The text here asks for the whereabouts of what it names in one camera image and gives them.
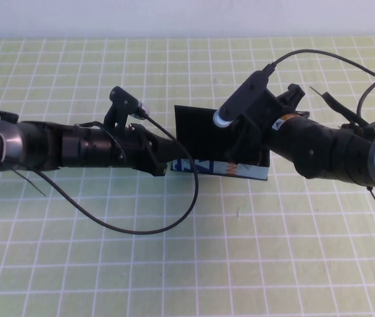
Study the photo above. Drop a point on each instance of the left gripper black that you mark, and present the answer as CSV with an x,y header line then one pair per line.
x,y
141,152

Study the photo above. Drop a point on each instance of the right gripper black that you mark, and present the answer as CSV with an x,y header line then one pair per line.
x,y
253,138

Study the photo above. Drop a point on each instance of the black printed glasses case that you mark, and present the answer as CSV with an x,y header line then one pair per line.
x,y
197,132

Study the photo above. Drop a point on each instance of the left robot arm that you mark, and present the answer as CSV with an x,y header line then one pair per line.
x,y
42,145

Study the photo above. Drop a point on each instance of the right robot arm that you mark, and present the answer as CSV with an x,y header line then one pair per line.
x,y
326,152

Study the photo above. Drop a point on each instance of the green checked tablecloth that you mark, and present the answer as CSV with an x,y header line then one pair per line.
x,y
240,264

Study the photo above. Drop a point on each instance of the right camera mount bracket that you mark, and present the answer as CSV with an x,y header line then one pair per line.
x,y
266,99

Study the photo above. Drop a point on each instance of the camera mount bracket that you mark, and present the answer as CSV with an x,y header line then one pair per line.
x,y
115,119
266,99

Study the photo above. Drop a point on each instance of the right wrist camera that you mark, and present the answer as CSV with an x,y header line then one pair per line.
x,y
243,95

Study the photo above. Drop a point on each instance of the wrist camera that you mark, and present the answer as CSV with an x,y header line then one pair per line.
x,y
123,95
243,95

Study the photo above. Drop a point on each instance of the left camera mount bracket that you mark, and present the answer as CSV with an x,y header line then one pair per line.
x,y
115,119

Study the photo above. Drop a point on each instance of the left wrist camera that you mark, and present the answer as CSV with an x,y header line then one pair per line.
x,y
123,95

